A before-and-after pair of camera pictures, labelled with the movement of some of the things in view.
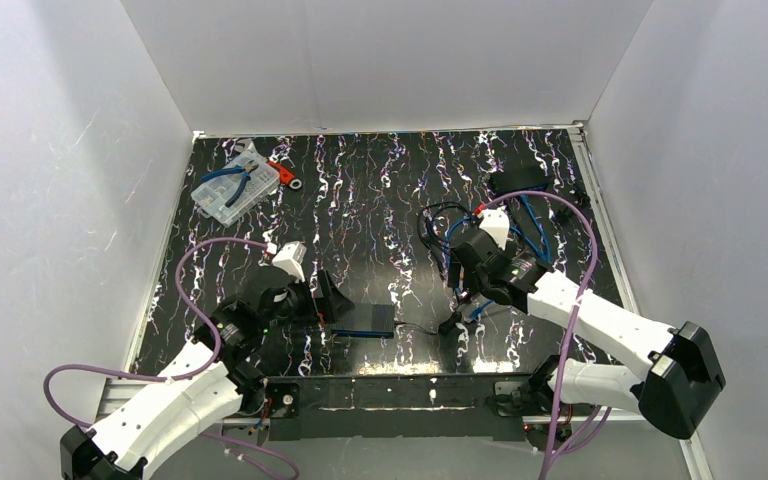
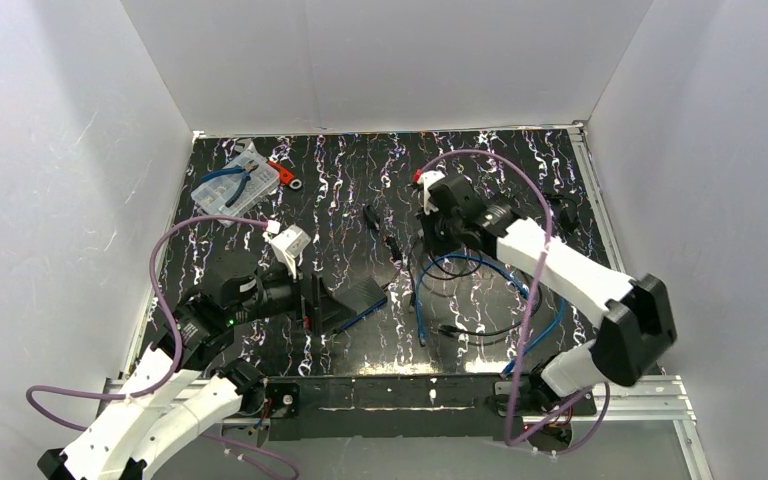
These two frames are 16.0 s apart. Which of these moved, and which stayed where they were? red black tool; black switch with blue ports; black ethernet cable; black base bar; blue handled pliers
Moved: black ethernet cable; black switch with blue ports
Stayed: red black tool; black base bar; blue handled pliers
